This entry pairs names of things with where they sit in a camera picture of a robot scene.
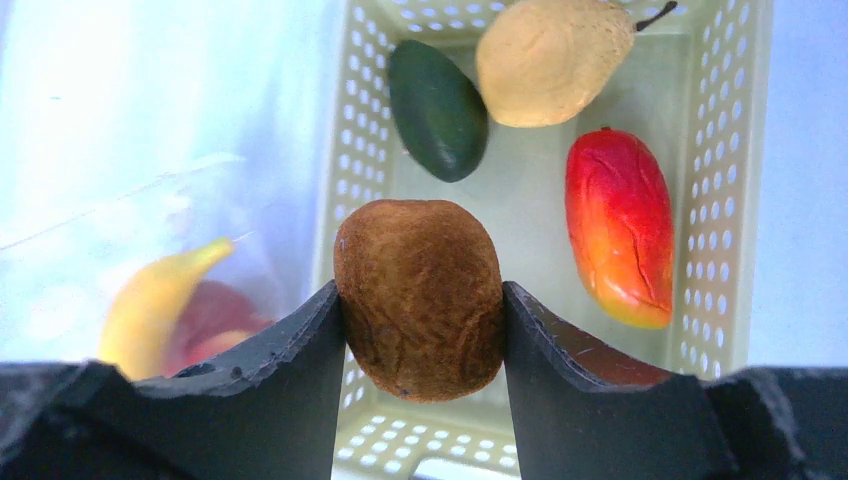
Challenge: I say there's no clear dotted zip bag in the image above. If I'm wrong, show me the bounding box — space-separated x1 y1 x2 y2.
1 152 320 363

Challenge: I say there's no green avocado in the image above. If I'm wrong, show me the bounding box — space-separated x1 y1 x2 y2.
388 39 489 183

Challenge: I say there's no yellow banana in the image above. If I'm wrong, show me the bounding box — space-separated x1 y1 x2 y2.
96 237 235 380

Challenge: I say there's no red mango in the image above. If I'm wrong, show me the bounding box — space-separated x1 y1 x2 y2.
564 127 675 329

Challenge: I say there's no red pomegranate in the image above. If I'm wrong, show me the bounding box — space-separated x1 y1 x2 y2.
161 280 273 377

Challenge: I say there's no yellow lemon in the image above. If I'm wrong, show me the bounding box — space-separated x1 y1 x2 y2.
475 0 677 128

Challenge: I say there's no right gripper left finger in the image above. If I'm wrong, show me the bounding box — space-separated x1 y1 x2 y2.
1 283 345 479

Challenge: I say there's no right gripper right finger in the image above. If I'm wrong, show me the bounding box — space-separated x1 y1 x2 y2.
503 282 847 479

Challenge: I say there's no yellow plastic basket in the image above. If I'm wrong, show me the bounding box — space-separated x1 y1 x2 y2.
313 1 773 479

